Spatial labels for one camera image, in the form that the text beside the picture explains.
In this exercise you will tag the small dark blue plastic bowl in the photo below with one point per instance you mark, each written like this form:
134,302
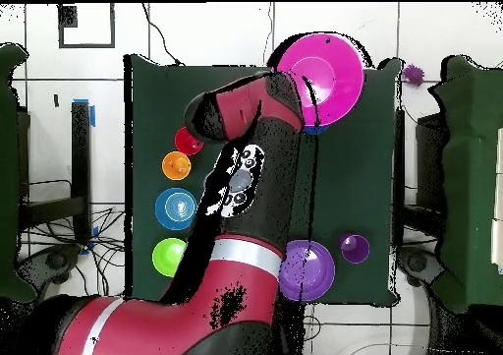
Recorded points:
316,130

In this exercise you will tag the large pink plastic bowl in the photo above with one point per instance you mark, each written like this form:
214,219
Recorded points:
330,75

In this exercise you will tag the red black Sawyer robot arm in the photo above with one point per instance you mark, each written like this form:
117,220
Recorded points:
235,292

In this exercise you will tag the orange plastic cup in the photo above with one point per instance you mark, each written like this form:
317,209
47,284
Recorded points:
176,165

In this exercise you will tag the red plastic cup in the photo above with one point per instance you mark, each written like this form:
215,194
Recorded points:
184,142

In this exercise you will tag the shallow light blue plastic bowl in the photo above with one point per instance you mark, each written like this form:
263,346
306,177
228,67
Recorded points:
173,208

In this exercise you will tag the dark green tablecloth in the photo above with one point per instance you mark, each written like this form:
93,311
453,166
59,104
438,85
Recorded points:
353,174

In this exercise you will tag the purple plastic bowl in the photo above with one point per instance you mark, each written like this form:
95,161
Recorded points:
314,272

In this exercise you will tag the green plastic bowl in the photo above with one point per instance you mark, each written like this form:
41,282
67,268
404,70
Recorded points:
167,257

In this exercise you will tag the purple plastic cup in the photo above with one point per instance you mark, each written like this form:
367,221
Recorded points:
355,250

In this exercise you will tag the purple spiky ball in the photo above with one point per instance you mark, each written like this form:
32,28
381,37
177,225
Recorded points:
412,75

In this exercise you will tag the green cloth covered side table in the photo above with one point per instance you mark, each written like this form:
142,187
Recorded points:
467,174
8,174

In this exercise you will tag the dark square floor frame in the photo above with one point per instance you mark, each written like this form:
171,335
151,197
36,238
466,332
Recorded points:
67,16

